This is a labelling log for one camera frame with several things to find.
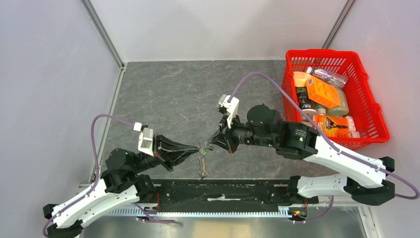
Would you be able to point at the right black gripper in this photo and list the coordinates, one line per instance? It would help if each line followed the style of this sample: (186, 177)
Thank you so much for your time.
(219, 138)

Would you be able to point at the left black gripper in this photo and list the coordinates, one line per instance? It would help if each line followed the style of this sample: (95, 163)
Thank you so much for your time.
(170, 153)

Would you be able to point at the leopard print wrist strap keyring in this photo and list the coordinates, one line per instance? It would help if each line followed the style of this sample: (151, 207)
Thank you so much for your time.
(203, 172)

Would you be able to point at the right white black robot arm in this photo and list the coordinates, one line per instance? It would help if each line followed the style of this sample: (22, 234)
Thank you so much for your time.
(359, 177)

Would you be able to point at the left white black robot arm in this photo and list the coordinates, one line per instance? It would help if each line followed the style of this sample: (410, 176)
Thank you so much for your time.
(122, 183)

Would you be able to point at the dark green bottle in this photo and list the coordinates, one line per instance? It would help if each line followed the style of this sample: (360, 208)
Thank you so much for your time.
(307, 106)

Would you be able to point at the yellow sponge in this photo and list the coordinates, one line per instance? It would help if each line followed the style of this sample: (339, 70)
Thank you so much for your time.
(300, 78)

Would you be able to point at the orange carton box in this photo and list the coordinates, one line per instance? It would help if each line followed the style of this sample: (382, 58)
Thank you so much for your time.
(322, 93)

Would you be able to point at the orange razor package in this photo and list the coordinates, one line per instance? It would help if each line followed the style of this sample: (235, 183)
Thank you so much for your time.
(332, 126)

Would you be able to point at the beige soap pouch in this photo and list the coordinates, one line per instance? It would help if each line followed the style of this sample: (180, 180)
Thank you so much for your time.
(341, 110)

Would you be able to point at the clear plastic bottle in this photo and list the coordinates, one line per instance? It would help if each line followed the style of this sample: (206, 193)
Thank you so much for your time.
(334, 79)

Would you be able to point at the pink white packet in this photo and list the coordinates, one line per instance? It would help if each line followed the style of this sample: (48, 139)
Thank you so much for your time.
(353, 133)

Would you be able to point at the red plastic basket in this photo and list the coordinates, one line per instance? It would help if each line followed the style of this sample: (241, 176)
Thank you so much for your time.
(365, 111)

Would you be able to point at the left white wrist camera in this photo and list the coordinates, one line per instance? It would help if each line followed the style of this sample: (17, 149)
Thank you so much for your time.
(146, 140)

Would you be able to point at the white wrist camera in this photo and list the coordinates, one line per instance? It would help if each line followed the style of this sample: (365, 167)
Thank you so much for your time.
(146, 140)
(229, 108)

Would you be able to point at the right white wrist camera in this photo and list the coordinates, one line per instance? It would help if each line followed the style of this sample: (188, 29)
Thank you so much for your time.
(229, 108)

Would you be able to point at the black mounting base plate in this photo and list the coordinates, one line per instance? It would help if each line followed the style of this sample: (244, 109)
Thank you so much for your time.
(223, 195)

